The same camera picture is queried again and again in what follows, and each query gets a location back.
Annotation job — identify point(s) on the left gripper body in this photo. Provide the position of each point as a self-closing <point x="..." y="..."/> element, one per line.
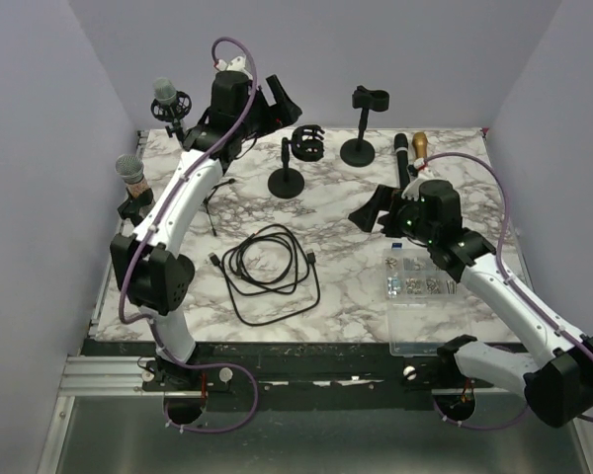
<point x="260" y="119"/>

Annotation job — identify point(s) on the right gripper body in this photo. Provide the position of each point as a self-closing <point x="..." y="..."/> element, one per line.
<point x="391" y="227"/>

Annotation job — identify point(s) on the black clip microphone stand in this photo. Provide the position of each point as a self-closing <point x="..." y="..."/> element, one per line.
<point x="358" y="152"/>

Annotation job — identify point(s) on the black microphone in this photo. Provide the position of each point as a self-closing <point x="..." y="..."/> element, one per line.
<point x="400" y="148"/>

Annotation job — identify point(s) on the gold microphone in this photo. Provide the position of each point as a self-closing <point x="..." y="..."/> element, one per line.
<point x="420" y="145"/>

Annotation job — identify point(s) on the black round base stand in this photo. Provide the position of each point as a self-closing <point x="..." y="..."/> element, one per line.
<point x="135" y="209"/>

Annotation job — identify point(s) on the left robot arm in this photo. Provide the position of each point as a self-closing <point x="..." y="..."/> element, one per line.
<point x="151" y="272"/>

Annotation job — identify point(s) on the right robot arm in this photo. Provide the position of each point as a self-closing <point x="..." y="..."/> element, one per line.
<point x="555" y="373"/>

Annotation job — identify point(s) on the clear plastic screw box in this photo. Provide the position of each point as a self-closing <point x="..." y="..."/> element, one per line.
<point x="424" y="308"/>

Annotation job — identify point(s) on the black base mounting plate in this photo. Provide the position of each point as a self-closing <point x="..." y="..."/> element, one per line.
<point x="380" y="396"/>

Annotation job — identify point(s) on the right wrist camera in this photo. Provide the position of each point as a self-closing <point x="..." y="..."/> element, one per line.
<point x="419" y="173"/>

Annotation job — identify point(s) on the black tripod shock mount stand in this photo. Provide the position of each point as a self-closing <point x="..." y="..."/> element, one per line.
<point x="208" y="198"/>

